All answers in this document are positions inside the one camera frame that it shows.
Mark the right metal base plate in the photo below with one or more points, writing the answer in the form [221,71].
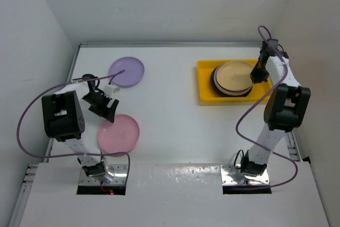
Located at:
[232,176]

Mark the pink bear plate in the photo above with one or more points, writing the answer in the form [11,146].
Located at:
[120,136]

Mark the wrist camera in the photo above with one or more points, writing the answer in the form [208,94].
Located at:
[270,46]
[111,89]

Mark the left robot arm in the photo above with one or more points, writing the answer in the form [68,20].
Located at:
[64,121]

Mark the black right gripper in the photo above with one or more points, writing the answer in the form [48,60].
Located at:
[257,78]

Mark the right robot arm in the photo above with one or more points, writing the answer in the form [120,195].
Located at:
[284,110]

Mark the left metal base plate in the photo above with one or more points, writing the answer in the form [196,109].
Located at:
[115,176]

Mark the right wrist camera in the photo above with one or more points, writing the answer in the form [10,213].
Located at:
[270,46]

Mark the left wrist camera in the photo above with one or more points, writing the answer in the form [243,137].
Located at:
[111,89]

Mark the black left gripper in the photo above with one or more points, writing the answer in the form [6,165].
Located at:
[105,111]

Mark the yellow plastic bin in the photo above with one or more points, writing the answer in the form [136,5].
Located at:
[209,96]

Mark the dark rimmed grey plate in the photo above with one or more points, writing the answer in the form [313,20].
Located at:
[222,94]

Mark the large purple bear plate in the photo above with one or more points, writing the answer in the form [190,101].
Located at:
[133,71]

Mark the metal base plate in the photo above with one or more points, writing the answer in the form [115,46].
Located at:
[232,176]
[115,176]

